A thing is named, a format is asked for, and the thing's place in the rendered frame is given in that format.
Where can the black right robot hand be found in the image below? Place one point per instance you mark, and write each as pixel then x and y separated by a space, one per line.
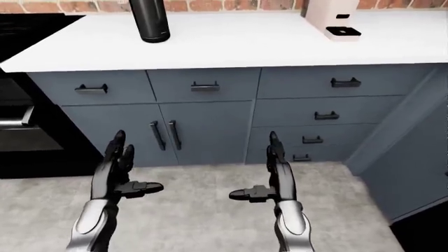
pixel 280 173

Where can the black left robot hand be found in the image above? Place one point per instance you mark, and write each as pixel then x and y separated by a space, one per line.
pixel 112 168

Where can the black cylindrical electric kettle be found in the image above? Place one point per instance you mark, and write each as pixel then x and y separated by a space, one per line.
pixel 150 21

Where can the blue grey base cabinet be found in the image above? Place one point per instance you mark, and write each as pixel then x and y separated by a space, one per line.
pixel 224 115

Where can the black oven range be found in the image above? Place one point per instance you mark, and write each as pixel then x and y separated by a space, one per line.
pixel 31 105

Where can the blue grey side cabinet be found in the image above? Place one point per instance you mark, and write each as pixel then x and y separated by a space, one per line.
pixel 402 157

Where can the beige coffee machine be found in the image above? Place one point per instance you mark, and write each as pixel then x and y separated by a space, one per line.
pixel 332 21

